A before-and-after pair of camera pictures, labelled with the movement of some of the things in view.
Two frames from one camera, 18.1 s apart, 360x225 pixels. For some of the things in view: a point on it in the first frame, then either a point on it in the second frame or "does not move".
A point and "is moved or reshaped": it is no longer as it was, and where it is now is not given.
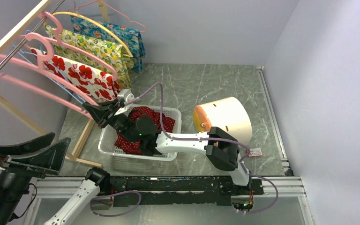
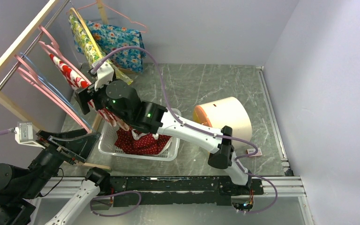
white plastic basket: (106, 143) does not move
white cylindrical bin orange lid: (228, 115) does not move
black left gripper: (38, 156) → (78, 142)
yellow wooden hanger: (98, 24) → (90, 35)
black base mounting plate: (144, 191) does not move
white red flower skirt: (97, 83) is moved or reshaped
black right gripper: (100, 112) → (88, 94)
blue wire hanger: (18, 51) → (56, 90)
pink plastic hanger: (56, 24) → (55, 46)
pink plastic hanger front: (52, 90) → (32, 74)
